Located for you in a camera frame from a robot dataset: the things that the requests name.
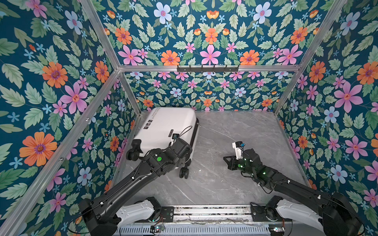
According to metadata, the white hard-shell suitcase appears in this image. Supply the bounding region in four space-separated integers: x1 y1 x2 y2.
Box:
127 107 199 181

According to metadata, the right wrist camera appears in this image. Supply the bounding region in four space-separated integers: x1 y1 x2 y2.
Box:
232 141 245 160

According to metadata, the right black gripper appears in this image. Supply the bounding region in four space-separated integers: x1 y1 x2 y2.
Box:
222 155 255 178

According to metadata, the black hook rail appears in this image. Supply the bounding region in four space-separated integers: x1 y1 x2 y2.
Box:
176 65 239 73

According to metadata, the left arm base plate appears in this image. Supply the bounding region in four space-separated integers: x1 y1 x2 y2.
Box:
153 206 175 223

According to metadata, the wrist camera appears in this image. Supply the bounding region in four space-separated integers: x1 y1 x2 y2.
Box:
232 141 245 160
172 133 180 140

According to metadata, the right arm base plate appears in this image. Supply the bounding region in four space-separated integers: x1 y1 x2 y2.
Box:
250 203 292 223

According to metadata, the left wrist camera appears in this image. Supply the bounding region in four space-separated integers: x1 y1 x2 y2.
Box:
172 133 180 140

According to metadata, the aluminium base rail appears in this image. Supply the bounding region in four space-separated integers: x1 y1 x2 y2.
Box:
112 204 325 228

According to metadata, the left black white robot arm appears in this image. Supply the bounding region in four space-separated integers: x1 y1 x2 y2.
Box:
79 138 193 236

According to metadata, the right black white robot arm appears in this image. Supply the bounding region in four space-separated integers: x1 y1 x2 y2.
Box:
223 149 363 236

